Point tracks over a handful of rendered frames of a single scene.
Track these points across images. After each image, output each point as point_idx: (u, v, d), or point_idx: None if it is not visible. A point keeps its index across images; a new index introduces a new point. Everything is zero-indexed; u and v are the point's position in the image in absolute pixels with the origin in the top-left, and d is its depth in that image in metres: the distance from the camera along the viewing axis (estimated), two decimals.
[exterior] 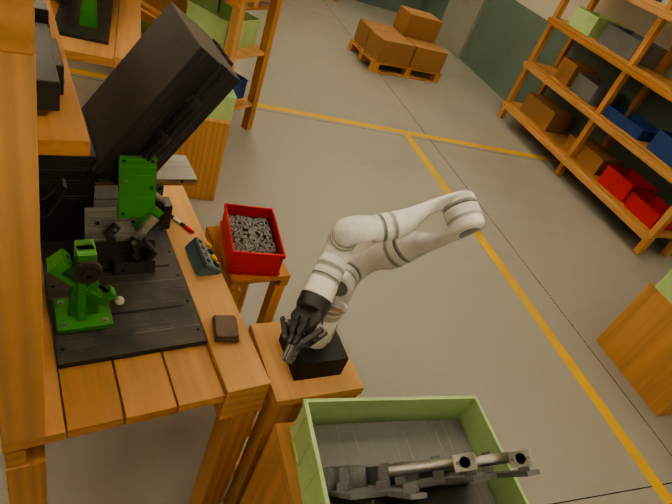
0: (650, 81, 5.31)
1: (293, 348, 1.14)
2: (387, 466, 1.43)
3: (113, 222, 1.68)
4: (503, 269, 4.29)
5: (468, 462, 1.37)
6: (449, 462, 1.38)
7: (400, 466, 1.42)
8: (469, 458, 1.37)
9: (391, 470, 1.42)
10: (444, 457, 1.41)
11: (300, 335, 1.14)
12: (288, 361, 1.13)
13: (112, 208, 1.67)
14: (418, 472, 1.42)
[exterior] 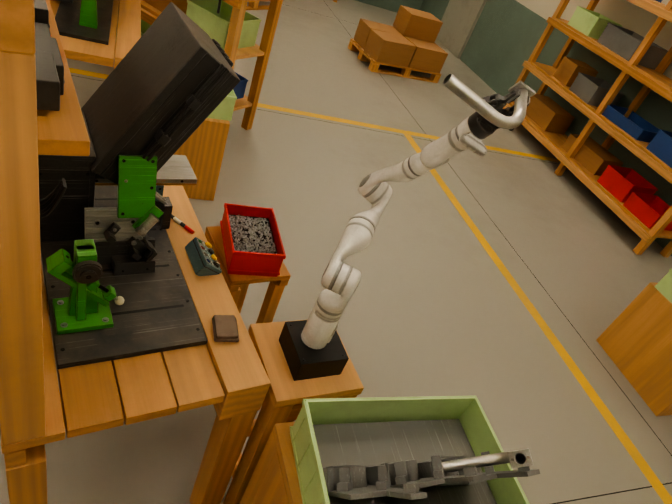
0: (650, 81, 5.31)
1: None
2: (445, 81, 1.19)
3: (113, 222, 1.68)
4: (503, 269, 4.29)
5: (518, 124, 1.26)
6: None
7: None
8: (516, 126, 1.27)
9: None
10: (493, 122, 1.25)
11: (511, 109, 1.37)
12: (529, 99, 1.31)
13: (112, 208, 1.67)
14: (477, 99, 1.19)
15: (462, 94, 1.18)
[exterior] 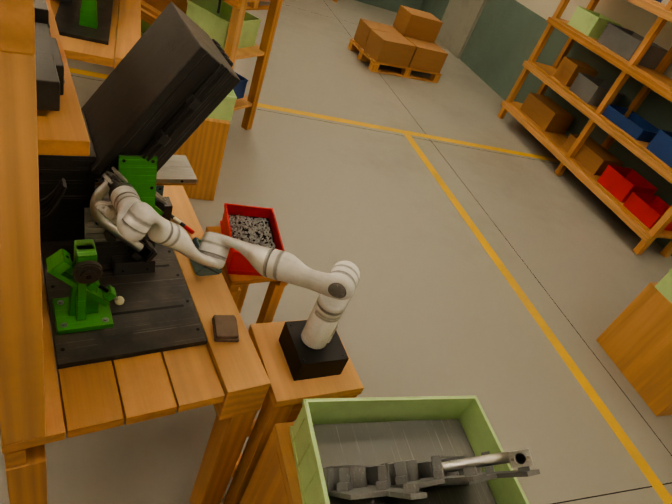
0: (650, 81, 5.31)
1: (112, 176, 1.56)
2: (141, 247, 1.72)
3: None
4: (503, 269, 4.29)
5: (90, 201, 1.59)
6: (102, 213, 1.62)
7: (134, 240, 1.70)
8: (90, 201, 1.58)
9: (140, 243, 1.72)
10: (101, 221, 1.61)
11: (115, 177, 1.54)
12: None
13: None
14: None
15: (125, 242, 1.71)
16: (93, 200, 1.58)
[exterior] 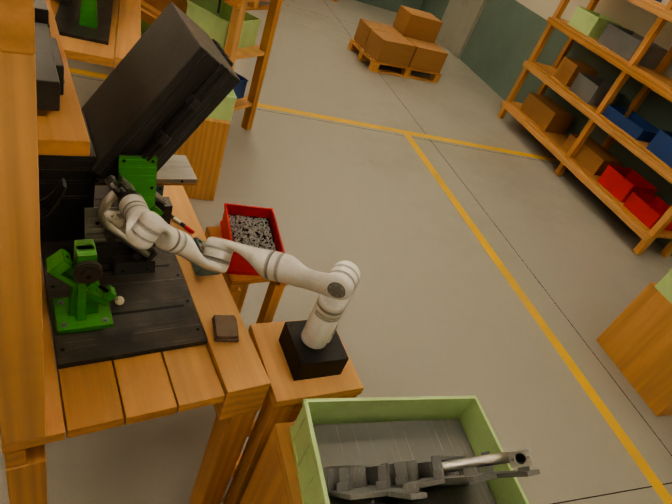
0: (650, 81, 5.31)
1: (114, 179, 1.55)
2: (149, 253, 1.75)
3: None
4: (503, 269, 4.29)
5: (99, 209, 1.61)
6: None
7: None
8: (99, 209, 1.60)
9: (148, 249, 1.75)
10: (110, 228, 1.64)
11: (119, 182, 1.54)
12: None
13: (112, 208, 1.67)
14: None
15: (134, 249, 1.73)
16: (101, 208, 1.60)
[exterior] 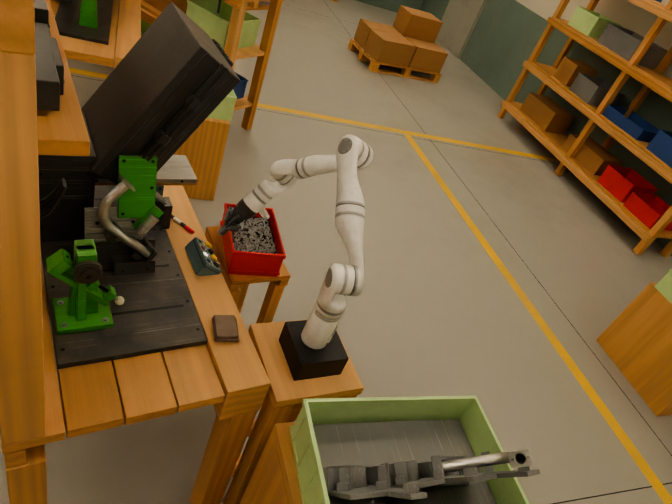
0: (650, 81, 5.31)
1: (224, 228, 1.90)
2: (149, 253, 1.75)
3: (113, 222, 1.68)
4: (503, 269, 4.29)
5: (99, 209, 1.61)
6: (110, 220, 1.64)
7: (142, 246, 1.72)
8: (99, 209, 1.60)
9: (148, 249, 1.75)
10: (110, 228, 1.64)
11: (230, 224, 1.89)
12: (219, 234, 1.91)
13: (112, 208, 1.67)
14: None
15: (134, 249, 1.73)
16: (101, 208, 1.60)
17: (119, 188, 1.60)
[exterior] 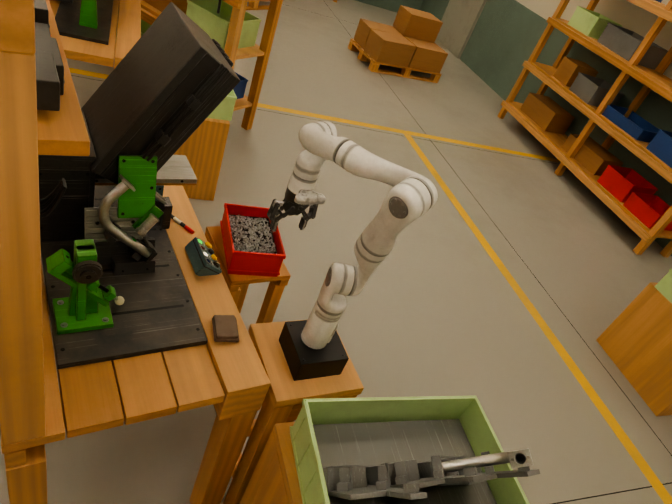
0: (650, 81, 5.31)
1: (273, 219, 1.50)
2: (149, 253, 1.75)
3: (113, 222, 1.68)
4: (503, 269, 4.29)
5: (99, 209, 1.61)
6: (110, 220, 1.64)
7: (142, 246, 1.72)
8: (99, 209, 1.60)
9: (148, 249, 1.75)
10: (110, 228, 1.64)
11: (277, 209, 1.49)
12: (271, 228, 1.51)
13: (112, 208, 1.67)
14: None
15: (134, 249, 1.73)
16: (101, 208, 1.60)
17: (119, 188, 1.60)
